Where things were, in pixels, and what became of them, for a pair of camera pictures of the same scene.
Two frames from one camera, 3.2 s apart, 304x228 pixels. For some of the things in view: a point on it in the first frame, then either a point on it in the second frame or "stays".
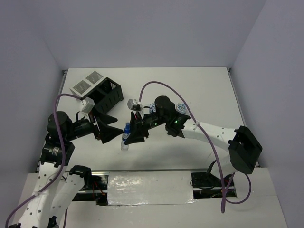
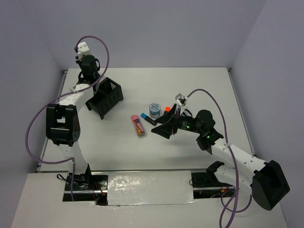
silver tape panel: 139,188 stays
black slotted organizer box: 106,95 stays
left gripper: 108,132 -> 78,61
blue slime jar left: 152,106 stays
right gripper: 138,128 -> 166,128
